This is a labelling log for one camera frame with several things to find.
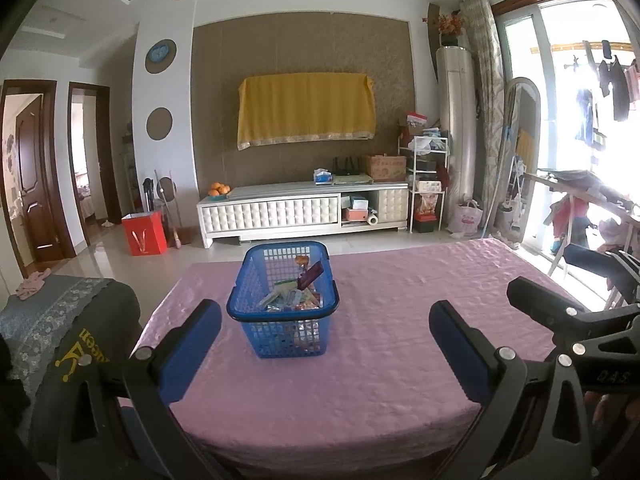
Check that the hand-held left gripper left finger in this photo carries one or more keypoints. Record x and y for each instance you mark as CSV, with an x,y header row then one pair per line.
x,y
195,345

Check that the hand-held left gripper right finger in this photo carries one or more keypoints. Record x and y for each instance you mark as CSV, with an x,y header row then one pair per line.
x,y
460,355

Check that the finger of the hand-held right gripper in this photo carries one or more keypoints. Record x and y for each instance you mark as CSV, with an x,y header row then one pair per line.
x,y
545,305
600,262

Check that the blue plastic basket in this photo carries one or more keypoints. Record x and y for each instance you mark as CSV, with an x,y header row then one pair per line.
x,y
280,316

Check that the pile of packets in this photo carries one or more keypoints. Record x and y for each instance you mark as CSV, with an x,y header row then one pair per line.
x,y
287,300

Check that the person's right hand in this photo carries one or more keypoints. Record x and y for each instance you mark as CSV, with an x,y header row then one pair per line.
x,y
610,407

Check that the red garment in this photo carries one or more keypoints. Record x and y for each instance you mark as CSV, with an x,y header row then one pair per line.
x,y
570,215

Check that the wooden rack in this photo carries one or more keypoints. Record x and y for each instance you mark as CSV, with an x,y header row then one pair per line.
x,y
575,182

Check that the pink tablecloth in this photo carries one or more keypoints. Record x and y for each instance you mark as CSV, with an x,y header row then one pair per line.
x,y
380,385

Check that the dark cloth yellow print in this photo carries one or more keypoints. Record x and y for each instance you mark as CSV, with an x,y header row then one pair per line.
x,y
107,325

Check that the white plastic bag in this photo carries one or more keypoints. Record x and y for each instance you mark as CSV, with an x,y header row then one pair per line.
x,y
465,217

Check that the red gift bag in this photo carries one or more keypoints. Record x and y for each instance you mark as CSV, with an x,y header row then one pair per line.
x,y
145,235

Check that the broom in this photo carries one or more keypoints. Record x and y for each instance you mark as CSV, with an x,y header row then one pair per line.
x,y
175,220

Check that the blue hanging garment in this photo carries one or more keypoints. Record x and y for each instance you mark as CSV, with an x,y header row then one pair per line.
x,y
585,115

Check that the white tufted TV cabinet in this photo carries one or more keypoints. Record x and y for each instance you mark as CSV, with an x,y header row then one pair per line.
x,y
270,212

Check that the grey lace cloth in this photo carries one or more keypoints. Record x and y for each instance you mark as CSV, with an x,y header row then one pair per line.
x,y
45,310

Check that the pile of oranges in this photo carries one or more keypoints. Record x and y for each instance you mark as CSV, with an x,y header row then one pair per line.
x,y
219,190

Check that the black upright vacuum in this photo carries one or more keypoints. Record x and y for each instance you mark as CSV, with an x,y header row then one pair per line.
x,y
148,195

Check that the white paper roll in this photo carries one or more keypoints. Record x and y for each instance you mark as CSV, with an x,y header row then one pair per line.
x,y
373,219

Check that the white metal shelf rack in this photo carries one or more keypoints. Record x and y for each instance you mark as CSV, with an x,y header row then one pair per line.
x,y
425,185

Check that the dark hanging garment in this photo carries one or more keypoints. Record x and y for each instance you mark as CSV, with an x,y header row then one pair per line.
x,y
615,90

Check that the small pink cloth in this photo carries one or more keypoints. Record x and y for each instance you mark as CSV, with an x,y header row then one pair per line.
x,y
32,284

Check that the pink flat box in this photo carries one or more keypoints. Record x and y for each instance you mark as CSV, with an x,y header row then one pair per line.
x,y
356,215

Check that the patterned curtain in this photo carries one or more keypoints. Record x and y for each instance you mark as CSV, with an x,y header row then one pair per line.
x,y
487,110

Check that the brown cardboard box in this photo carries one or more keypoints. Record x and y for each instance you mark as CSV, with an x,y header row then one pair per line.
x,y
384,167

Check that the silver standing air conditioner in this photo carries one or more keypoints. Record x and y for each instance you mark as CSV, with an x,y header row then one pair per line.
x,y
455,120

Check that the blue tissue box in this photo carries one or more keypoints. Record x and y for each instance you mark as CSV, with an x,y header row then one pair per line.
x,y
323,176

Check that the black router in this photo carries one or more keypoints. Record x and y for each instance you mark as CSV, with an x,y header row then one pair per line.
x,y
347,166

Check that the red white box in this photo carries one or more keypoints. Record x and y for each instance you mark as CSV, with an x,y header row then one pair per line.
x,y
416,124

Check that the brown wooden door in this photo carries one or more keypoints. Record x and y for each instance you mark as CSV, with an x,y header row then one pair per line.
x,y
35,160

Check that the vase of orange flowers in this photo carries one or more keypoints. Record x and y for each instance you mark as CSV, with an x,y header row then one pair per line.
x,y
449,27

